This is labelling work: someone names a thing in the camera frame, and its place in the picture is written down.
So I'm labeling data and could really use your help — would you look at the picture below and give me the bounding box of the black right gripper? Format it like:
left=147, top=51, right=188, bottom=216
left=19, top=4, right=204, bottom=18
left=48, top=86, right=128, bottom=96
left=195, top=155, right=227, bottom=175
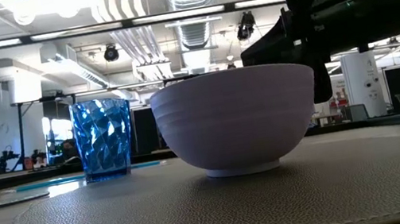
left=232, top=0, right=400, bottom=115

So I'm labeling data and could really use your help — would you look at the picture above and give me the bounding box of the lilac bowl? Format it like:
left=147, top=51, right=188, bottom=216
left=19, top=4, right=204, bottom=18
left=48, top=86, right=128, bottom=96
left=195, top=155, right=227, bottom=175
left=146, top=56, right=328, bottom=188

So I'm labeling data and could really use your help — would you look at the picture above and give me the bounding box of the blue faceted plastic cup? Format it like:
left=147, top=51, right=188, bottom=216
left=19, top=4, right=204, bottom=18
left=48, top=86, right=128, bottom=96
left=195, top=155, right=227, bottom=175
left=68, top=94, right=142, bottom=186

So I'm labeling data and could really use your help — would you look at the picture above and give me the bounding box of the white ceiling pipe bundle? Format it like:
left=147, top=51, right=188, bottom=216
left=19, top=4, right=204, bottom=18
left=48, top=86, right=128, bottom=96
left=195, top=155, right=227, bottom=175
left=89, top=0, right=175, bottom=89

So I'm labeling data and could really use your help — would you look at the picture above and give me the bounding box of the black ceiling spotlight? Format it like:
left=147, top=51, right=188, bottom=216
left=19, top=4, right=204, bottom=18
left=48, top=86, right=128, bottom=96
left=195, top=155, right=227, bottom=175
left=101, top=42, right=121, bottom=64
left=233, top=10, right=258, bottom=41

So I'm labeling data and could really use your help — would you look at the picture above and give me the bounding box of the white round pillar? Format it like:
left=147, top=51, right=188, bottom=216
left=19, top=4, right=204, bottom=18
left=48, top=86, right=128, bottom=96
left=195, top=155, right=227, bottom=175
left=338, top=48, right=389, bottom=122

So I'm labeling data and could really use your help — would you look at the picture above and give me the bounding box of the black background cabinet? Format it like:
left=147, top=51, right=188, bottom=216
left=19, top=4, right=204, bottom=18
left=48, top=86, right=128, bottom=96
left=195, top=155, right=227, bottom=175
left=129, top=104, right=169, bottom=155

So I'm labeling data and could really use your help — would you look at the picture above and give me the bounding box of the round grey placemat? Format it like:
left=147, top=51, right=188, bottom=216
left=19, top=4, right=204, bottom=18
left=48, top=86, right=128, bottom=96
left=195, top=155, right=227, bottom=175
left=4, top=121, right=400, bottom=224

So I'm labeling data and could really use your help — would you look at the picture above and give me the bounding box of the silver ceiling air duct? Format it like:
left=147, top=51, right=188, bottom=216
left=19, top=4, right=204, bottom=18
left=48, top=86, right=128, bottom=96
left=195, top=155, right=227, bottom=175
left=161, top=0, right=233, bottom=79

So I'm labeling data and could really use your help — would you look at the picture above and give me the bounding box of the white box ceiling duct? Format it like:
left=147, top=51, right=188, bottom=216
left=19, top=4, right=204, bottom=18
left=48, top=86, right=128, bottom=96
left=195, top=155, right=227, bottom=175
left=38, top=37, right=112, bottom=97

